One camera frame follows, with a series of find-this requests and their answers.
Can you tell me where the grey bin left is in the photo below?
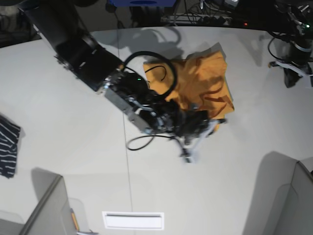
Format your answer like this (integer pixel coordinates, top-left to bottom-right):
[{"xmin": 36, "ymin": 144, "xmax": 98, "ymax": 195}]
[{"xmin": 0, "ymin": 174, "xmax": 99, "ymax": 235}]

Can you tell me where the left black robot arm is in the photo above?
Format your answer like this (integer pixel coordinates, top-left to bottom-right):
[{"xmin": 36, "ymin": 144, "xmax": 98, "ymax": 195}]
[{"xmin": 267, "ymin": 0, "xmax": 313, "ymax": 88}]

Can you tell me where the grey bin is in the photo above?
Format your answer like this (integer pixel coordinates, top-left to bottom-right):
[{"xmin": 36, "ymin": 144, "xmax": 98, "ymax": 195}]
[
  {"xmin": 243, "ymin": 161, "xmax": 313, "ymax": 235},
  {"xmin": 0, "ymin": 174, "xmax": 99, "ymax": 235}
]

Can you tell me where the power strip with cables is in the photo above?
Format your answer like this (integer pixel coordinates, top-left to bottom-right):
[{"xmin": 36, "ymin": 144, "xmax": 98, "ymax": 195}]
[{"xmin": 160, "ymin": 13, "xmax": 232, "ymax": 26}]

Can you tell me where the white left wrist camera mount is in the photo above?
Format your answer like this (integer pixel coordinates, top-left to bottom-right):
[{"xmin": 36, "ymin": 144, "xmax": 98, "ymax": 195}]
[{"xmin": 268, "ymin": 61, "xmax": 313, "ymax": 88}]

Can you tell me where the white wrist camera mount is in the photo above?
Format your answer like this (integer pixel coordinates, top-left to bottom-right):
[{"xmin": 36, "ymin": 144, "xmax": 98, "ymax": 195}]
[
  {"xmin": 180, "ymin": 118, "xmax": 227, "ymax": 163},
  {"xmin": 268, "ymin": 61, "xmax": 313, "ymax": 88}
]

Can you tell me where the navy white striped garment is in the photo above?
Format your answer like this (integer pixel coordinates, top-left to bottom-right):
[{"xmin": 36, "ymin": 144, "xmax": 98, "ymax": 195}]
[{"xmin": 0, "ymin": 116, "xmax": 21, "ymax": 179}]

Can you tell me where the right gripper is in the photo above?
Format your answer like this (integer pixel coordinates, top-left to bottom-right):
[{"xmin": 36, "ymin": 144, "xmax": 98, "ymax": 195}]
[{"xmin": 174, "ymin": 110, "xmax": 210, "ymax": 144}]

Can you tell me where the white label plate on table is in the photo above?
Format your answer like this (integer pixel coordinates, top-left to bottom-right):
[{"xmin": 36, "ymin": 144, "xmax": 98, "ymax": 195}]
[{"xmin": 102, "ymin": 211, "xmax": 165, "ymax": 231}]

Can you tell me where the orange yellow T-shirt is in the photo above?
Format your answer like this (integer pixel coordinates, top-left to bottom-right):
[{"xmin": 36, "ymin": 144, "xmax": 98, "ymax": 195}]
[{"xmin": 143, "ymin": 43, "xmax": 235, "ymax": 134}]

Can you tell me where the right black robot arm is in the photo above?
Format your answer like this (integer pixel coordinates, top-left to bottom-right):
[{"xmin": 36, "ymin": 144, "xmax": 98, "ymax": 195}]
[{"xmin": 17, "ymin": 0, "xmax": 215, "ymax": 145}]

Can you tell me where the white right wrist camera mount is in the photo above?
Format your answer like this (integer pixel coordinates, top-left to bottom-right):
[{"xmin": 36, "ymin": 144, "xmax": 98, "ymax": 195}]
[{"xmin": 180, "ymin": 118, "xmax": 227, "ymax": 163}]

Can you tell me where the grey bin right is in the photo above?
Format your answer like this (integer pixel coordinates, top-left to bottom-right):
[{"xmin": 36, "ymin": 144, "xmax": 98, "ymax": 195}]
[{"xmin": 243, "ymin": 161, "xmax": 313, "ymax": 235}]

